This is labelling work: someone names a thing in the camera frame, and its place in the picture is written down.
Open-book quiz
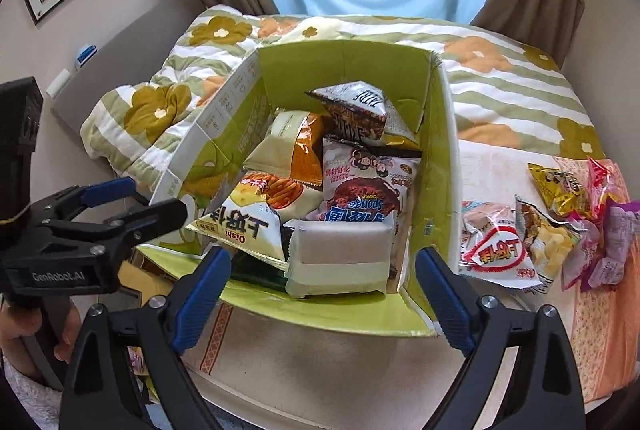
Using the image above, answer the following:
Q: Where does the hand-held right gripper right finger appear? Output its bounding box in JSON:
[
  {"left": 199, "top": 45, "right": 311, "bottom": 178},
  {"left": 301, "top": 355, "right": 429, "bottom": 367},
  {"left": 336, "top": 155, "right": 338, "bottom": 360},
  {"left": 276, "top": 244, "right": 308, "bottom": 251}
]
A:
[{"left": 415, "top": 246, "right": 586, "bottom": 430}]

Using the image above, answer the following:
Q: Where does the brown chocolate sponge packet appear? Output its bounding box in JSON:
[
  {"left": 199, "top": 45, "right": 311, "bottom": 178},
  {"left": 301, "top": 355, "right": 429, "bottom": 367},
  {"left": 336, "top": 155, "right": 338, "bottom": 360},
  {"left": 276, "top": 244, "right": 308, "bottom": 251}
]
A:
[{"left": 305, "top": 137, "right": 421, "bottom": 236}]

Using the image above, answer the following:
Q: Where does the white wall switch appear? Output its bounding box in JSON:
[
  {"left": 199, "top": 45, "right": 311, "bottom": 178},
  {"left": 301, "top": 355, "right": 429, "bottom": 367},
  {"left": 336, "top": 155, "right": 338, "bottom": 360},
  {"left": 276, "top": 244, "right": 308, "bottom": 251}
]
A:
[{"left": 46, "top": 69, "right": 72, "bottom": 98}]

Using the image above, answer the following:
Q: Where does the red white snack packet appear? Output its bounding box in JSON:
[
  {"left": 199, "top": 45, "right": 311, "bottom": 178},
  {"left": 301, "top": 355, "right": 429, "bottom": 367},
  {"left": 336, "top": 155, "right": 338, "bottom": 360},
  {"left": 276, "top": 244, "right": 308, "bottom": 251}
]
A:
[{"left": 459, "top": 200, "right": 543, "bottom": 288}]

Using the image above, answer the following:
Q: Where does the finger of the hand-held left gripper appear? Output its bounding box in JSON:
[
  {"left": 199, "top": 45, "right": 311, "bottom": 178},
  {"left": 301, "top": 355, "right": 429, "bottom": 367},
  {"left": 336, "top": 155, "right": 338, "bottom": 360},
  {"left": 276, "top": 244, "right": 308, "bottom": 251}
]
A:
[
  {"left": 50, "top": 197, "right": 190, "bottom": 283},
  {"left": 30, "top": 176, "right": 138, "bottom": 236}
]

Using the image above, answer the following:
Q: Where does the person's left hand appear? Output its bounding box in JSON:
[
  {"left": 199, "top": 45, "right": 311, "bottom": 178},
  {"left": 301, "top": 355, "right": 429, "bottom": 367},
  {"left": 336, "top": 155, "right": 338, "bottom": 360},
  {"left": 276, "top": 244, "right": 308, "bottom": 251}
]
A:
[{"left": 0, "top": 297, "right": 83, "bottom": 356}]

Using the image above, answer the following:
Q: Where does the clear puffed corn packet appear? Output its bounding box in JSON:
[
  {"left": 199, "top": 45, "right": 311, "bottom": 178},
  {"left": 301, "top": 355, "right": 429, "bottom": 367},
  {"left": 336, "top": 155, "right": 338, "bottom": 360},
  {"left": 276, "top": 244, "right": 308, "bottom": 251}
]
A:
[{"left": 515, "top": 195, "right": 586, "bottom": 295}]

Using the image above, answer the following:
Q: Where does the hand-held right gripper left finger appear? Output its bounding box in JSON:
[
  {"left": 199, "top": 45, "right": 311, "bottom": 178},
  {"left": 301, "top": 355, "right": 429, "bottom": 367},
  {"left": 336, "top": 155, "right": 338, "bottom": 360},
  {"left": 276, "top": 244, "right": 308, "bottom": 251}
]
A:
[{"left": 59, "top": 246, "right": 233, "bottom": 430}]

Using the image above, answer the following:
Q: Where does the red pink snack packet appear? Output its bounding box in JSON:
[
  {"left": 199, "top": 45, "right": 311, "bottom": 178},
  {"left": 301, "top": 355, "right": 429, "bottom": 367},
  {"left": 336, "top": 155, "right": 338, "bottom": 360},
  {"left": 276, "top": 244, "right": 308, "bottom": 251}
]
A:
[{"left": 585, "top": 157, "right": 626, "bottom": 221}]

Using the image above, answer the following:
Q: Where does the grey headboard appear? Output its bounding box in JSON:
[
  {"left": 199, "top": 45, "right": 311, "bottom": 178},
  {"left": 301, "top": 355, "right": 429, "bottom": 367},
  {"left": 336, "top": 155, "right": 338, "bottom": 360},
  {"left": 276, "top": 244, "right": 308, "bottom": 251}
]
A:
[{"left": 50, "top": 0, "right": 211, "bottom": 136}]

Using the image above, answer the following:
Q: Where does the green cardboard box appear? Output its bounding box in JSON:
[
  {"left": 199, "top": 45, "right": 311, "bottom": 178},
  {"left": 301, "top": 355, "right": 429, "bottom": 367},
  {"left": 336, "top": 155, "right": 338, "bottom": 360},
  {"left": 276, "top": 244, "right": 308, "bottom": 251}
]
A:
[{"left": 135, "top": 37, "right": 463, "bottom": 338}]

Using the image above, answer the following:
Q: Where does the person's left forearm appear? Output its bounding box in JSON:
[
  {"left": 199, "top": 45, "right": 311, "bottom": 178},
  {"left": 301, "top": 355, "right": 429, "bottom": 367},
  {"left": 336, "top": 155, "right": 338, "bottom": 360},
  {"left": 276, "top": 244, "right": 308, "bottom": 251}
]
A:
[{"left": 0, "top": 350, "right": 66, "bottom": 430}]

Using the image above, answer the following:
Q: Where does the blue white small item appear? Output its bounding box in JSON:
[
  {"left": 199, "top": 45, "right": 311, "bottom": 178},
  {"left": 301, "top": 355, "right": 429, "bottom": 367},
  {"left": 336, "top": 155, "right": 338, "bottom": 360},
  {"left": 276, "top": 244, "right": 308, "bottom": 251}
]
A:
[{"left": 74, "top": 44, "right": 98, "bottom": 68}]

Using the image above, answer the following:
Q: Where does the white cheese cracker packet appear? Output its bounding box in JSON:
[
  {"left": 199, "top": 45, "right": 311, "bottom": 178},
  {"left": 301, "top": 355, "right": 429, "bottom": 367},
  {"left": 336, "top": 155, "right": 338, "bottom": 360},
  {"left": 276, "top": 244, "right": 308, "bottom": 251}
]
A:
[{"left": 185, "top": 172, "right": 308, "bottom": 261}]

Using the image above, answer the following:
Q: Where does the small yellow snack packet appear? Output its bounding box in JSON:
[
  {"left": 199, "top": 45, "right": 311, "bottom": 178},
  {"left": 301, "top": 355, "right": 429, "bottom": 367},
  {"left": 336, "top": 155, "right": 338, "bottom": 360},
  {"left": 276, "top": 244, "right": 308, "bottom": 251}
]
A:
[{"left": 528, "top": 162, "right": 586, "bottom": 217}]

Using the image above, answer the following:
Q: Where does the orange patterned cloth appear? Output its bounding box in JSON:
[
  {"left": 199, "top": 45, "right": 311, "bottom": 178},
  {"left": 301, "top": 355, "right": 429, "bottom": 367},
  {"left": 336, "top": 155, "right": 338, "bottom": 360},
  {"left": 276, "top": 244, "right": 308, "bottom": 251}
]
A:
[{"left": 555, "top": 155, "right": 640, "bottom": 403}]

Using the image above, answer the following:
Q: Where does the black white triangular packet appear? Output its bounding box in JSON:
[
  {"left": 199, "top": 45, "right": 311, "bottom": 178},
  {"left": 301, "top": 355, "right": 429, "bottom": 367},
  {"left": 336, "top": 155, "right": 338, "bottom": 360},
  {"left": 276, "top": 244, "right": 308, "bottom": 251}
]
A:
[{"left": 305, "top": 81, "right": 423, "bottom": 151}]

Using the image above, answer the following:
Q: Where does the dark green snack packet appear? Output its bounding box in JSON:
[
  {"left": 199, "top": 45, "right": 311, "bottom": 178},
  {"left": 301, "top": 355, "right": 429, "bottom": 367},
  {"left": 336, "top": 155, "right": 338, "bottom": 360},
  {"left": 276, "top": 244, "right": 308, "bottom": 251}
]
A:
[{"left": 230, "top": 252, "right": 287, "bottom": 291}]

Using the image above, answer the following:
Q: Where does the pale green orange packet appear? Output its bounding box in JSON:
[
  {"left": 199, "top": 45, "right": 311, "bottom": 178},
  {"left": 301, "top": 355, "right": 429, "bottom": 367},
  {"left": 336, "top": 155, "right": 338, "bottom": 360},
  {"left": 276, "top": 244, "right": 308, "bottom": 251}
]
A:
[{"left": 244, "top": 110, "right": 326, "bottom": 188}]

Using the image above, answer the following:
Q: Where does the clear pale wafer packet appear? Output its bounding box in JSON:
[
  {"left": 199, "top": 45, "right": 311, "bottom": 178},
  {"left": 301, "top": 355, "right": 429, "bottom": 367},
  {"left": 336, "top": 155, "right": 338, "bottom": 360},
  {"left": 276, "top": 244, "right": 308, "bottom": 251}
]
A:
[{"left": 285, "top": 219, "right": 396, "bottom": 300}]

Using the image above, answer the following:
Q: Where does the floral striped blanket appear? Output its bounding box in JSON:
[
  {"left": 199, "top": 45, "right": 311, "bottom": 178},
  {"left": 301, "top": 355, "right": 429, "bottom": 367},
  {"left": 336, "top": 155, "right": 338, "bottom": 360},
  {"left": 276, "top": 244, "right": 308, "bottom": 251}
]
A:
[{"left": 80, "top": 5, "right": 608, "bottom": 183}]

